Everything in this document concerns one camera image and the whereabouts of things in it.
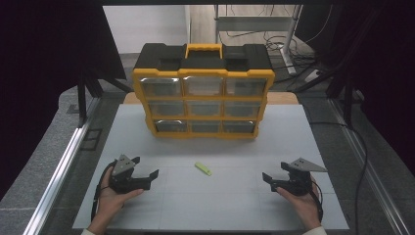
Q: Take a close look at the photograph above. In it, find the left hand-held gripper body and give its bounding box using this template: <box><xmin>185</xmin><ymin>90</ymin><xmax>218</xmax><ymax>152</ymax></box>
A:
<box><xmin>109</xmin><ymin>154</ymin><xmax>153</xmax><ymax>196</ymax></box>

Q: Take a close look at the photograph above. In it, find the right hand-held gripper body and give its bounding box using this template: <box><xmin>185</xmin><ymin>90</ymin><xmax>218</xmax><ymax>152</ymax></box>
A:
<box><xmin>275</xmin><ymin>157</ymin><xmax>329</xmax><ymax>197</ymax></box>

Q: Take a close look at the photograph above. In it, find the small light green clip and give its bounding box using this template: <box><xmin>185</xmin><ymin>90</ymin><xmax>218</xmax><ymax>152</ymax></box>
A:
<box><xmin>194</xmin><ymin>162</ymin><xmax>212</xmax><ymax>177</ymax></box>

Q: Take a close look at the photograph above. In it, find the single clear plastic drawer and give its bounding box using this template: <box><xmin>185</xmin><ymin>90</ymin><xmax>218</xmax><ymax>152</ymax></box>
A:
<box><xmin>139</xmin><ymin>76</ymin><xmax>182</xmax><ymax>98</ymax></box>

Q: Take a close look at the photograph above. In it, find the yellow black drawer organizer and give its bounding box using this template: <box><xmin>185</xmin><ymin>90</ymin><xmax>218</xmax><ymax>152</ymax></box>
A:
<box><xmin>131</xmin><ymin>42</ymin><xmax>276</xmax><ymax>141</ymax></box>

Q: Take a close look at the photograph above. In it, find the person's right hand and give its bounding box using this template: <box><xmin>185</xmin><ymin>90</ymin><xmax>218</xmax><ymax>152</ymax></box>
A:
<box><xmin>276</xmin><ymin>175</ymin><xmax>323</xmax><ymax>231</ymax></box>

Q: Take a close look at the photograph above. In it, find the person's left hand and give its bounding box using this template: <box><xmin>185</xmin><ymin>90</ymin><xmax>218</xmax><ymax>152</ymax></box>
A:
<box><xmin>87</xmin><ymin>175</ymin><xmax>145</xmax><ymax>233</ymax></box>

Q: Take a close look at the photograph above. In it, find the wooden board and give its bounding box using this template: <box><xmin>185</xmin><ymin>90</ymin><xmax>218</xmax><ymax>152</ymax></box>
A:
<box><xmin>122</xmin><ymin>91</ymin><xmax>300</xmax><ymax>106</ymax></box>

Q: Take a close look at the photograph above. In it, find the black metal stand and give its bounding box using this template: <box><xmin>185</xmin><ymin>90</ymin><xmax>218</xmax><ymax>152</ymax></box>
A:
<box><xmin>295</xmin><ymin>6</ymin><xmax>383</xmax><ymax>127</ymax></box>
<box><xmin>76</xmin><ymin>70</ymin><xmax>134</xmax><ymax>129</ymax></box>

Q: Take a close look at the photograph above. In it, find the grid of clear drawers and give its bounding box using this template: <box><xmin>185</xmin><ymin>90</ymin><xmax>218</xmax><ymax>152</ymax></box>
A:
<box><xmin>146</xmin><ymin>76</ymin><xmax>268</xmax><ymax>134</ymax></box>

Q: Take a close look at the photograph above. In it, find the white power strip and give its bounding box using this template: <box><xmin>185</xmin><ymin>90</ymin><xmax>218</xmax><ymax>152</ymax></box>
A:
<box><xmin>304</xmin><ymin>69</ymin><xmax>324</xmax><ymax>83</ymax></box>

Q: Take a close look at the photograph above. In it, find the black curtain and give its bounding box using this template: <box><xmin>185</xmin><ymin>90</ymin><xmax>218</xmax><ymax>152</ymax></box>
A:
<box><xmin>295</xmin><ymin>0</ymin><xmax>415</xmax><ymax>180</ymax></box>
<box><xmin>0</xmin><ymin>0</ymin><xmax>127</xmax><ymax>201</ymax></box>

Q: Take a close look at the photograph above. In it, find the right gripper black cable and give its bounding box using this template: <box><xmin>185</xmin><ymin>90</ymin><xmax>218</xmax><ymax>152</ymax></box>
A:
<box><xmin>309</xmin><ymin>180</ymin><xmax>325</xmax><ymax>223</ymax></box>

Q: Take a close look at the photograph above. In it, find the long black floor cable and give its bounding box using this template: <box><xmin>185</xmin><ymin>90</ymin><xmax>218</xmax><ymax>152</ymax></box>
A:
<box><xmin>307</xmin><ymin>120</ymin><xmax>369</xmax><ymax>235</ymax></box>

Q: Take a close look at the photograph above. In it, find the tangle of black cables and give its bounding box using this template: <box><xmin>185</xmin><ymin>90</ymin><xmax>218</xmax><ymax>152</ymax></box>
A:
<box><xmin>224</xmin><ymin>4</ymin><xmax>334</xmax><ymax>84</ymax></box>

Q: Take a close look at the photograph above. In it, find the grey metal desk frame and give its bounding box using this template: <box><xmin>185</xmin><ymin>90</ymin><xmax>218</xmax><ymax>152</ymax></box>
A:
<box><xmin>213</xmin><ymin>4</ymin><xmax>303</xmax><ymax>76</ymax></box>

